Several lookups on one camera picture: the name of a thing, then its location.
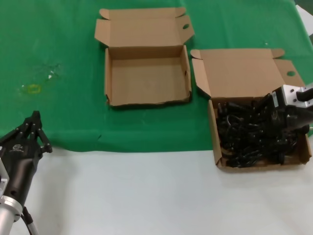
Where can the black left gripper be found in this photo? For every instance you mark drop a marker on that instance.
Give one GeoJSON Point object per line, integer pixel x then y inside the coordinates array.
{"type": "Point", "coordinates": [19, 161]}

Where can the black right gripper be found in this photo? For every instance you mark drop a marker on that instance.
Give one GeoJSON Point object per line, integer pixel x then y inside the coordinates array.
{"type": "Point", "coordinates": [291, 118]}

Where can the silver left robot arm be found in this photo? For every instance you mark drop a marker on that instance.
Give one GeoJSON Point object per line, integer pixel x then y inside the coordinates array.
{"type": "Point", "coordinates": [7, 215]}

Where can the torn-edged open cardboard box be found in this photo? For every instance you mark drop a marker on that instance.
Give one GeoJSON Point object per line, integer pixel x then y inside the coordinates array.
{"type": "Point", "coordinates": [146, 80]}

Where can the green table cloth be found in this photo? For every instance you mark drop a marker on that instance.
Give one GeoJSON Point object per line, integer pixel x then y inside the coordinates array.
{"type": "Point", "coordinates": [61, 110]}

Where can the yellow tape square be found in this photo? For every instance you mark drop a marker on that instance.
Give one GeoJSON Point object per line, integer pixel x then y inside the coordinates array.
{"type": "Point", "coordinates": [29, 89]}

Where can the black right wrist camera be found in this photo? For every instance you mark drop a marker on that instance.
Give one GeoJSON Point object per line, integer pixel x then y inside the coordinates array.
{"type": "Point", "coordinates": [278, 99]}

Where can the silver right wrist bracket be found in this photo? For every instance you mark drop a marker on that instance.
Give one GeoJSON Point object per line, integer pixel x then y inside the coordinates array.
{"type": "Point", "coordinates": [291, 96]}

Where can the silver wrist bracket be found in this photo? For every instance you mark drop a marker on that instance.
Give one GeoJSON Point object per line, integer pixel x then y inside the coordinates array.
{"type": "Point", "coordinates": [3, 178]}
{"type": "Point", "coordinates": [291, 96]}

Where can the silver left wrist bracket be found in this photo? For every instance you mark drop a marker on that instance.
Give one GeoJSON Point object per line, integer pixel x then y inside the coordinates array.
{"type": "Point", "coordinates": [3, 178]}

